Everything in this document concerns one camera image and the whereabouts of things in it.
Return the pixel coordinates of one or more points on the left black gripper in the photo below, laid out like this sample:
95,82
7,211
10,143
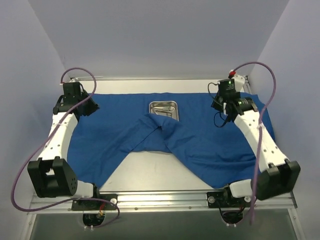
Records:
89,108

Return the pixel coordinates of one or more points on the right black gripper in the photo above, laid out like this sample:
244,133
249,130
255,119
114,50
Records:
218,104

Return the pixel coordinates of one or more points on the blue surgical drape cloth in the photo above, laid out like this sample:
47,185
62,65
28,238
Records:
123,124

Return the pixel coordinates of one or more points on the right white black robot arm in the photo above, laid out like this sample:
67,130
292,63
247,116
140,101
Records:
274,174

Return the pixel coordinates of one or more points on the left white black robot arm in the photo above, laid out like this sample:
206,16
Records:
50,174

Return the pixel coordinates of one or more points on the steel instrument tray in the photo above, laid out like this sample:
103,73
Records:
165,104

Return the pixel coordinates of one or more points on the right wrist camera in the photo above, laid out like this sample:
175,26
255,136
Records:
231,85

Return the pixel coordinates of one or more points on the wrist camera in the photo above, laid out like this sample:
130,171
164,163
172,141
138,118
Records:
231,85
72,90

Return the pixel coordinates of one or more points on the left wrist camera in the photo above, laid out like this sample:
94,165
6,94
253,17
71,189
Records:
72,90

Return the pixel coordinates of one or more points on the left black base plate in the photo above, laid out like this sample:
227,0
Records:
94,205

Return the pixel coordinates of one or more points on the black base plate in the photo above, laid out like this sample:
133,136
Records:
94,205
216,199

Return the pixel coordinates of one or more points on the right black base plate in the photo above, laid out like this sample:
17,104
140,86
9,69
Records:
216,199

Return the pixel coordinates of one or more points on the aluminium front rail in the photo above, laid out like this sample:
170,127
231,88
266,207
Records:
137,201

